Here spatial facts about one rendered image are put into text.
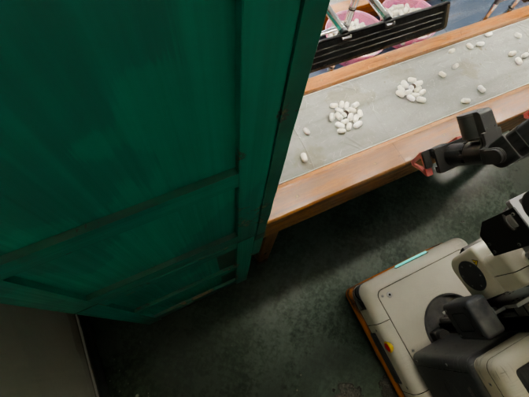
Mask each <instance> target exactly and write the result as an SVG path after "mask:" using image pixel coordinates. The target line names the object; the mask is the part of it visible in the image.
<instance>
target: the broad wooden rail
mask: <svg viewBox="0 0 529 397"><path fill-rule="evenodd" d="M487 107H490V108H491V109H492V110H493V113H494V117H495V120H496V122H497V125H498V127H501V131H502V133H504V132H507V131H508V130H511V129H513V128H515V127H516V126H517V125H519V124H521V123H522V122H524V121H525V120H527V119H526V118H524V117H523V114H524V113H526V112H527V111H528V110H529V84H527V85H524V86H522V87H519V88H517V89H515V90H512V91H509V92H507V93H505V94H503V95H499V96H498V97H495V98H492V99H490V100H487V101H485V102H482V103H480V104H478V105H475V106H472V107H470V108H467V109H465V110H462V111H460V112H458V113H455V114H453V115H450V116H448V117H445V118H442V119H441V120H438V121H435V122H433V123H430V124H427V125H425V126H423V127H421V128H418V129H416V130H413V131H411V132H408V133H405V134H404V135H400V136H398V137H396V138H393V139H390V140H388V141H386V142H384V143H381V144H379V145H376V146H374V147H371V148H368V149H367V150H363V151H361V152H359V153H356V154H353V155H351V156H349V157H347V158H343V159H341V160H339V161H336V162H334V163H331V164H330V165H326V166H324V167H322V168H319V169H316V170H314V171H312V172H310V173H306V174H304V175H302V176H299V177H297V178H294V179H292V180H289V181H287V182H285V183H282V184H279V185H278V188H277V191H276V195H275V198H274V200H273V204H272V210H271V213H270V216H269V219H268V223H267V224H266V229H265V234H264V237H263V238H265V237H267V236H270V235H272V234H274V233H276V232H279V231H281V230H283V229H285V228H288V227H290V226H292V225H294V224H297V223H299V222H301V221H304V220H306V219H308V218H310V217H313V216H315V215H317V214H319V213H323V212H324V211H326V210H329V209H331V208H333V207H335V206H338V205H340V204H343V203H344V202H347V201H349V200H351V199H354V198H356V197H358V196H360V195H363V194H365V193H367V192H370V191H372V190H375V189H376V188H378V187H382V186H383V185H385V184H388V183H390V182H392V181H395V180H397V179H399V178H402V177H403V176H407V175H409V174H410V173H414V172H415V171H417V170H419V169H417V168H415V167H414V166H412V163H411V160H413V159H414V158H415V157H416V156H417V155H418V153H419V152H421V151H424V150H428V149H430V148H432V147H435V146H437V145H439V144H443V143H448V142H449V141H451V140H452V139H454V138H456V137H458V136H459V135H461V131H460V128H459V125H458V122H457V116H458V115H460V114H462V113H467V112H469V111H472V110H474V109H481V108H487Z"/></svg>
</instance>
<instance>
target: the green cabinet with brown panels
mask: <svg viewBox="0 0 529 397"><path fill-rule="evenodd" d="M329 3H330V0H0V303H1V304H7V305H13V306H24V307H30V308H36V309H41V310H52V311H57V312H63V313H69V314H76V313H78V312H80V311H82V310H85V309H87V308H89V307H91V306H94V305H96V304H99V303H100V302H103V301H105V300H107V299H110V298H112V297H114V296H116V295H119V294H121V293H123V292H125V291H128V290H130V289H132V288H135V287H138V286H139V285H141V284H144V283H146V282H148V281H151V280H153V279H156V278H158V277H159V276H163V275H165V274H166V273H170V272H171V271H174V270H176V269H179V268H181V267H183V266H185V265H188V264H190V263H192V262H195V261H197V260H199V259H201V258H204V257H206V256H209V255H211V254H213V253H216V252H217V251H219V250H223V249H224V248H227V247H229V246H231V245H234V244H236V243H238V242H241V241H243V240H244V239H248V238H250V237H251V236H255V234H256V236H257V235H260V234H261V233H263V232H265V229H266V224H267V223H268V219H269V216H270V213H271V210H272V204H273V200H274V198H275V195H276V191H277V188H278V185H279V180H280V177H281V174H282V171H283V166H284V163H285V160H286V156H287V151H288V148H289V145H290V139H291V136H292V133H293V130H294V126H295V122H296V120H297V117H298V112H299V110H300V106H301V101H302V99H303V95H304V93H305V88H306V84H307V81H308V78H309V74H310V70H311V68H312V64H313V59H314V56H315V53H316V48H317V45H318V42H319V39H320V34H321V31H322V28H323V25H324V20H325V17H326V14H327V9H328V6H329Z"/></svg>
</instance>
